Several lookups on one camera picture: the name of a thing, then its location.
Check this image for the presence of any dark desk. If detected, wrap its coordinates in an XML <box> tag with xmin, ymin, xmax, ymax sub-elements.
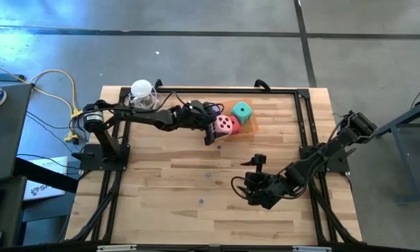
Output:
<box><xmin>0</xmin><ymin>176</ymin><xmax>27</xmax><ymax>248</ymax></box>

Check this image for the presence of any white coiled cable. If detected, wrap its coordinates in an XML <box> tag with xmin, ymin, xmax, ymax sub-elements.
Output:
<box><xmin>135</xmin><ymin>89</ymin><xmax>162</xmax><ymax>110</ymax></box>

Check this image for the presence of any dark grey cabinet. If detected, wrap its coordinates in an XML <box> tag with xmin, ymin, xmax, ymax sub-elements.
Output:
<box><xmin>0</xmin><ymin>83</ymin><xmax>34</xmax><ymax>183</ymax></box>

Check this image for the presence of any large teal foam die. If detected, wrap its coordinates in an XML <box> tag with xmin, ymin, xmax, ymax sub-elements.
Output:
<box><xmin>230</xmin><ymin>101</ymin><xmax>253</xmax><ymax>125</ymax></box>

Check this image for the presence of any black diagonal bar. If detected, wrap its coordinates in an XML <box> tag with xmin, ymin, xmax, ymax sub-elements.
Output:
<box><xmin>13</xmin><ymin>157</ymin><xmax>80</xmax><ymax>194</ymax></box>

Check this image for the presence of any large pink foam die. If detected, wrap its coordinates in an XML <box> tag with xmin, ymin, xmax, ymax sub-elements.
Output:
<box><xmin>213</xmin><ymin>114</ymin><xmax>234</xmax><ymax>139</ymax></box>

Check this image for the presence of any white mushroom-shaped lamp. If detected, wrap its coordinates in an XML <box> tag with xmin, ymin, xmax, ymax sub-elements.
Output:
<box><xmin>129</xmin><ymin>79</ymin><xmax>154</xmax><ymax>108</ymax></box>

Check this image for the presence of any grey-blue metal stand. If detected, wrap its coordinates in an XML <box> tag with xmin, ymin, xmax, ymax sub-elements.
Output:
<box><xmin>381</xmin><ymin>96</ymin><xmax>420</xmax><ymax>206</ymax></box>

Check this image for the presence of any white printed cardboard box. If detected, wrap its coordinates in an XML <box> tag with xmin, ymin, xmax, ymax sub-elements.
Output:
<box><xmin>22</xmin><ymin>156</ymin><xmax>69</xmax><ymax>202</ymax></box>

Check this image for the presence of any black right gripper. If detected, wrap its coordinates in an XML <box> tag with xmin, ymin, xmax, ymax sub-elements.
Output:
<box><xmin>236</xmin><ymin>153</ymin><xmax>291</xmax><ymax>210</ymax></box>

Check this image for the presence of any grey metal bracket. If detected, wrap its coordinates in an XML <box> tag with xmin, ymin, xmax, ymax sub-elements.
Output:
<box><xmin>293</xmin><ymin>246</ymin><xmax>333</xmax><ymax>252</ymax></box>
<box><xmin>97</xmin><ymin>245</ymin><xmax>137</xmax><ymax>252</ymax></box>

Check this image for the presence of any yellow extension cable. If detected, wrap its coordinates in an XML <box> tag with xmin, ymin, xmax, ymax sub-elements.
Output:
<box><xmin>0</xmin><ymin>59</ymin><xmax>86</xmax><ymax>145</ymax></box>

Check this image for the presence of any orange translucent plastic bin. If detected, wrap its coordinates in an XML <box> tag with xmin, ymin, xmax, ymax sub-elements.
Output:
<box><xmin>209</xmin><ymin>99</ymin><xmax>260</xmax><ymax>141</ymax></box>

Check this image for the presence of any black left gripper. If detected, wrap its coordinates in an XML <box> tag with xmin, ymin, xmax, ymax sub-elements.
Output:
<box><xmin>174</xmin><ymin>99</ymin><xmax>218</xmax><ymax>146</ymax></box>

